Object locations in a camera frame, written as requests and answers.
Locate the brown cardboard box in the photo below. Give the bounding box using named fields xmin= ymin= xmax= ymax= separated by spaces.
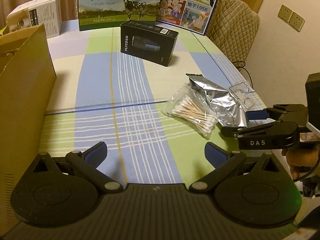
xmin=1 ymin=25 xmax=56 ymax=235

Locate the green blue milk carton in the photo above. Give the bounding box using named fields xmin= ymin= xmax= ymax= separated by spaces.
xmin=78 ymin=0 xmax=161 ymax=31

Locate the white product box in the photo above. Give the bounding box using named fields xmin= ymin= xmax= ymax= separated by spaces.
xmin=7 ymin=0 xmax=62 ymax=38

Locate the checked bed sheet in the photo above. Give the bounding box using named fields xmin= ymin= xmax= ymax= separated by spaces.
xmin=37 ymin=18 xmax=283 ymax=188

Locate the clear plastic blister pack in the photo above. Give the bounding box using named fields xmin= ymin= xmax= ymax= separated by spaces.
xmin=229 ymin=82 xmax=255 ymax=110

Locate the blue cartoon milk carton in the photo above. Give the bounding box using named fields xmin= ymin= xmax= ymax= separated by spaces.
xmin=157 ymin=0 xmax=217 ymax=35

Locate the double wall socket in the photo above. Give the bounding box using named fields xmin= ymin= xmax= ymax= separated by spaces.
xmin=278 ymin=5 xmax=305 ymax=32

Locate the black power cable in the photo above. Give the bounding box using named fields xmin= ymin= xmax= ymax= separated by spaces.
xmin=231 ymin=61 xmax=254 ymax=83

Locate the silver foil pouch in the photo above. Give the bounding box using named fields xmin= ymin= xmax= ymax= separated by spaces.
xmin=186 ymin=74 xmax=248 ymax=127

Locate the bag of cotton swabs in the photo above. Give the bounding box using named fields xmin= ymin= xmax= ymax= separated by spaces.
xmin=162 ymin=84 xmax=219 ymax=139

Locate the black Flyco shaver box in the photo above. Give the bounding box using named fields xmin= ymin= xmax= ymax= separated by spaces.
xmin=120 ymin=20 xmax=178 ymax=67

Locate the quilted beige chair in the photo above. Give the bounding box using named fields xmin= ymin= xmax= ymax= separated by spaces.
xmin=206 ymin=0 xmax=260 ymax=62

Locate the person's right hand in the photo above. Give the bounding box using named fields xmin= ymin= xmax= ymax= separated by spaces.
xmin=281 ymin=145 xmax=319 ymax=179

